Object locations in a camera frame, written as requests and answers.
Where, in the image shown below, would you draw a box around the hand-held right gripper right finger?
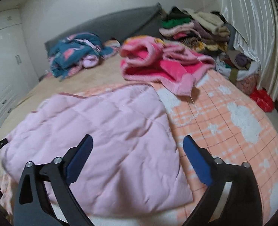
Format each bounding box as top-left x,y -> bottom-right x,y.
182,135 -> 263,226

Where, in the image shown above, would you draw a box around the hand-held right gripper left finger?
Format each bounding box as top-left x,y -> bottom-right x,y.
13,135 -> 93,226

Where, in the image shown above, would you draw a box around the pink quilted pants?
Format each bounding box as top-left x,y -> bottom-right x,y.
0,85 -> 193,211

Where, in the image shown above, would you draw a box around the floral bag of clothes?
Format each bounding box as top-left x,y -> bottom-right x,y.
215,52 -> 260,95

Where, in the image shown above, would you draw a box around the pile of folded clothes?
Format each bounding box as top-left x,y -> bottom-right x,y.
159,7 -> 236,54

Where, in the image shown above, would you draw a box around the peach plaid cloud blanket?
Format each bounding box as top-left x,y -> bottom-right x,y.
0,71 -> 278,226

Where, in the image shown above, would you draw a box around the beige plush bed cover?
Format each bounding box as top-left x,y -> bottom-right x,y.
0,54 -> 130,142

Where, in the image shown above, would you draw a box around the white wardrobe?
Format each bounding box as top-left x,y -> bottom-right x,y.
0,9 -> 39,142

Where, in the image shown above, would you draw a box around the red plastic bag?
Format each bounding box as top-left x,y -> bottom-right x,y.
250,88 -> 275,112

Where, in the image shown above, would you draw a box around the pink fleece garment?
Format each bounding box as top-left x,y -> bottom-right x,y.
119,35 -> 217,96

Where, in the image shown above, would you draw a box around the blue printed quilt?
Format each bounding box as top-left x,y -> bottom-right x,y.
48,32 -> 117,79

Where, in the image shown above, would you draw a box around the grey headboard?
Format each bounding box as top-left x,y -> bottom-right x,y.
44,3 -> 164,52

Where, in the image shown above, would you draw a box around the white satin curtain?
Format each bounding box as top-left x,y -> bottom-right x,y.
213,0 -> 278,128

